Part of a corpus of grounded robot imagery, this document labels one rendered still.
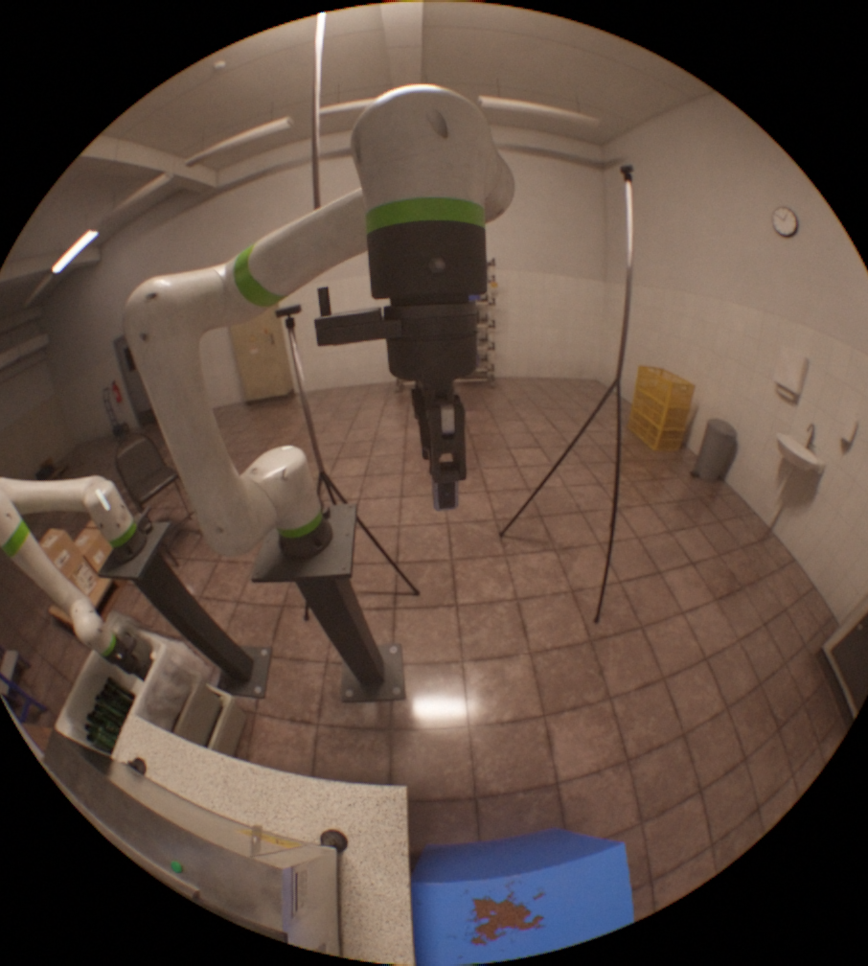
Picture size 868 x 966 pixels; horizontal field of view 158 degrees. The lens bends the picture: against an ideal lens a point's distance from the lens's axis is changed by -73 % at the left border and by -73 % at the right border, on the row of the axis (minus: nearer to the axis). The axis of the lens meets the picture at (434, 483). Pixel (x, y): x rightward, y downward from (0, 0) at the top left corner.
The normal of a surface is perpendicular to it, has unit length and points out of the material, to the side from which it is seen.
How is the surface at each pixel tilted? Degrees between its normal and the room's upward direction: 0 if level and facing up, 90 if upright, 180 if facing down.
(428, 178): 95
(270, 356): 92
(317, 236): 98
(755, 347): 90
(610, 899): 0
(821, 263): 90
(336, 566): 0
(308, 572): 0
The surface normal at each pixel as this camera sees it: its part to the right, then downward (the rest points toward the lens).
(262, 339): 0.04, 0.57
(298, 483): 0.93, 0.15
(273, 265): -0.14, 0.83
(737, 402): -1.00, 0.06
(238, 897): -0.04, -0.82
